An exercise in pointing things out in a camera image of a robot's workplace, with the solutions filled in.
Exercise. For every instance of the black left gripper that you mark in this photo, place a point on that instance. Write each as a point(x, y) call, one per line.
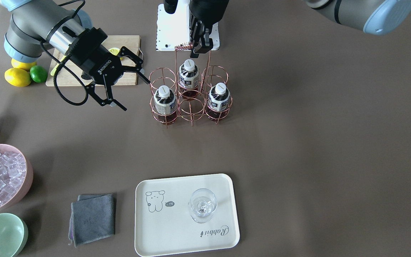
point(208, 10)

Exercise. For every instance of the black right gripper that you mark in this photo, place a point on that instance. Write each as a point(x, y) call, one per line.
point(97, 66)

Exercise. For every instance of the tea bottle white cap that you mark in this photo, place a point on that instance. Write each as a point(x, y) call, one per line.
point(166, 105)

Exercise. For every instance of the copper wire bottle basket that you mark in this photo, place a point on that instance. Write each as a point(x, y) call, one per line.
point(195, 108)

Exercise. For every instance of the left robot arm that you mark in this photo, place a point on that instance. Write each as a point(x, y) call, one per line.
point(376, 17)

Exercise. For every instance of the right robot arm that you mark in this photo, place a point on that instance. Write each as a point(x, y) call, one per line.
point(39, 25)

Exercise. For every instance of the tea bottle front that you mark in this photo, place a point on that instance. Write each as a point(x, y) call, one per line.
point(188, 79)

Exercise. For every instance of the tea bottle edge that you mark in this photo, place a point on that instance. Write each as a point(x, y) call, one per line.
point(218, 102)

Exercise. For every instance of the half lemon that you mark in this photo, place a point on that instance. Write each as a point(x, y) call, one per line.
point(114, 50)

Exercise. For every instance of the bamboo cutting board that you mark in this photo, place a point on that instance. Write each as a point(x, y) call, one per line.
point(64, 78)

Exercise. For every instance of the yellow plastic knife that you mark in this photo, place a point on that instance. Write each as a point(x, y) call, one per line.
point(52, 72)

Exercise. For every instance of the green lime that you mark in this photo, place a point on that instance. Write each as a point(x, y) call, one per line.
point(38, 74)

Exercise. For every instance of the yellow lemon lower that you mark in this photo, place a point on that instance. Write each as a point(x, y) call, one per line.
point(17, 77)

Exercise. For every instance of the yellow lemon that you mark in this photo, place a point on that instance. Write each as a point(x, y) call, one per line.
point(21, 65)
point(17, 77)

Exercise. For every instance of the yellow lemon upper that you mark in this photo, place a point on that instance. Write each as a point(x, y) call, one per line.
point(21, 65)

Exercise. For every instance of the grey folded cloth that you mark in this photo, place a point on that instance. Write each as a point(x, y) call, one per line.
point(92, 218)

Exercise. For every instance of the pink bowl with ice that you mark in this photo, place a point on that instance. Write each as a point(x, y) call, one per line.
point(16, 176)

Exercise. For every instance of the clear wine glass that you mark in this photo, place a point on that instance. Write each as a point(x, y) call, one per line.
point(202, 205)

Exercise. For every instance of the cream rabbit tray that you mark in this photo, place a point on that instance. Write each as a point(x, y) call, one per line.
point(163, 225)

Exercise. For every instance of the green bowl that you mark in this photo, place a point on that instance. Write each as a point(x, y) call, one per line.
point(13, 235)

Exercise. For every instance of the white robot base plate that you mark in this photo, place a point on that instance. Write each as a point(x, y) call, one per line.
point(173, 23)

